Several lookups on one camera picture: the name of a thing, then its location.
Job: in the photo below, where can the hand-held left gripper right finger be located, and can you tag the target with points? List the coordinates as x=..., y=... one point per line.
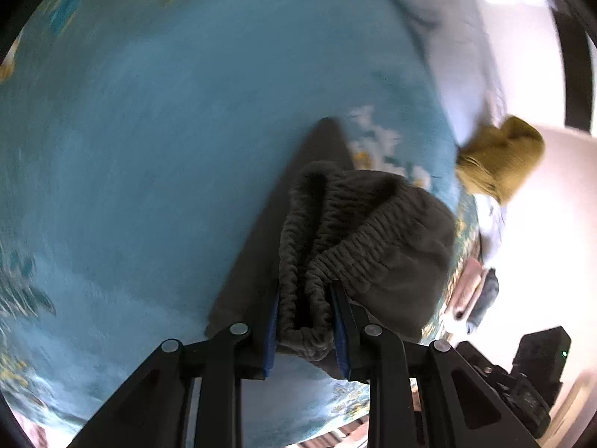
x=341, y=340

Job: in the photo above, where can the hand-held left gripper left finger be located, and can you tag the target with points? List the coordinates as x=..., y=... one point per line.
x=271, y=336

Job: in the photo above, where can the grey elastic-waist shorts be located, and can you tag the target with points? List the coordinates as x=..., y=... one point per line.
x=396, y=242

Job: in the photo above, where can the grey-blue cloth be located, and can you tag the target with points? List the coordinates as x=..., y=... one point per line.
x=485, y=301

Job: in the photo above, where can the pink cloth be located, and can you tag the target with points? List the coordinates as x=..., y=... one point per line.
x=468, y=289

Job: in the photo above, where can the small white cloth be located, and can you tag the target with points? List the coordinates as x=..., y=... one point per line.
x=490, y=219

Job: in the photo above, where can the mustard yellow knit garment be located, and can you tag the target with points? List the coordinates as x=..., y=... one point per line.
x=506, y=158

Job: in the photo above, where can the blue floral blanket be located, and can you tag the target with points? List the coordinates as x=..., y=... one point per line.
x=140, y=149

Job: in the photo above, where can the light grey cloth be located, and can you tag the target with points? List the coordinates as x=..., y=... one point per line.
x=447, y=56

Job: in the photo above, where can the black door frame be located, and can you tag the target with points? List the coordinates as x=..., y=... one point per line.
x=576, y=74

